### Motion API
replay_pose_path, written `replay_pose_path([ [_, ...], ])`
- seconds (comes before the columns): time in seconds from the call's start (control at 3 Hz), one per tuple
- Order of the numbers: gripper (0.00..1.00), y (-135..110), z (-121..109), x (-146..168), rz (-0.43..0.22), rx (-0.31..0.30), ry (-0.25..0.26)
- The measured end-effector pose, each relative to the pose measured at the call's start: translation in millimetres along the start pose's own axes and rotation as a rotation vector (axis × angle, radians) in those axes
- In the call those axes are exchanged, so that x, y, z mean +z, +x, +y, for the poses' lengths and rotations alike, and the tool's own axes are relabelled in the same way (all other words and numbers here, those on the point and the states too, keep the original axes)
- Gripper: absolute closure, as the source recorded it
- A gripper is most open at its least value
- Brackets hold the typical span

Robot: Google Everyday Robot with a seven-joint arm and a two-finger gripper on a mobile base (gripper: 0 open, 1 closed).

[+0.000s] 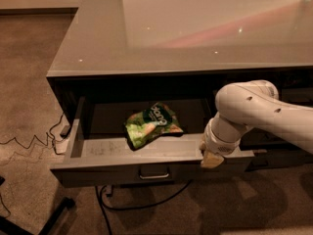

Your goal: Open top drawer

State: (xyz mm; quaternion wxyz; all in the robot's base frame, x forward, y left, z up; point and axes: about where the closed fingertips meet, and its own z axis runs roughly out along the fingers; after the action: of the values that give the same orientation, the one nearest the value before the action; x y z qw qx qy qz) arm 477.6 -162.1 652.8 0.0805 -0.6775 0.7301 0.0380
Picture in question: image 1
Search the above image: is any black stand leg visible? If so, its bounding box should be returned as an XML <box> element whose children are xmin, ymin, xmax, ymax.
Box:
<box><xmin>0</xmin><ymin>197</ymin><xmax>75</xmax><ymax>235</ymax></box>

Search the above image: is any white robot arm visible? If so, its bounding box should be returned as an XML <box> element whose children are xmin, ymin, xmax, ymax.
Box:
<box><xmin>200</xmin><ymin>80</ymin><xmax>313</xmax><ymax>168</ymax></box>

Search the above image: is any green snack bag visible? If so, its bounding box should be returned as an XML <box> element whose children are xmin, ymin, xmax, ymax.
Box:
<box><xmin>124</xmin><ymin>102</ymin><xmax>184</xmax><ymax>151</ymax></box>

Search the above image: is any thick black floor cable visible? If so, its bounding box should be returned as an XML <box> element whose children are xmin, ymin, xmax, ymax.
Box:
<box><xmin>94</xmin><ymin>179</ymin><xmax>194</xmax><ymax>235</ymax></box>

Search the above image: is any thin black tangled wire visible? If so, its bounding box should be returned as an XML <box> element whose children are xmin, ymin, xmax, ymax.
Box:
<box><xmin>0</xmin><ymin>113</ymin><xmax>71</xmax><ymax>158</ymax></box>

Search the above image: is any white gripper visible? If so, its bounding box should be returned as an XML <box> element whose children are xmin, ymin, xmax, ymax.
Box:
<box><xmin>200</xmin><ymin>117</ymin><xmax>242</xmax><ymax>168</ymax></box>

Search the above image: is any black power adapter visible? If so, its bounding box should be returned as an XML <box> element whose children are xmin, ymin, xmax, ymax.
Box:
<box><xmin>60</xmin><ymin>125</ymin><xmax>70</xmax><ymax>138</ymax></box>

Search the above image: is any grey drawer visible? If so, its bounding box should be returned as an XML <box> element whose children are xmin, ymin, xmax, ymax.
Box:
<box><xmin>278</xmin><ymin>82</ymin><xmax>313</xmax><ymax>107</ymax></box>
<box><xmin>240</xmin><ymin>129</ymin><xmax>313</xmax><ymax>171</ymax></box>
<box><xmin>51</xmin><ymin>98</ymin><xmax>253</xmax><ymax>187</ymax></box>

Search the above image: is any grey drawer cabinet with glass top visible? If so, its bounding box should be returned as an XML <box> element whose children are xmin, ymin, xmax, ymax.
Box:
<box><xmin>45</xmin><ymin>0</ymin><xmax>313</xmax><ymax>198</ymax></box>

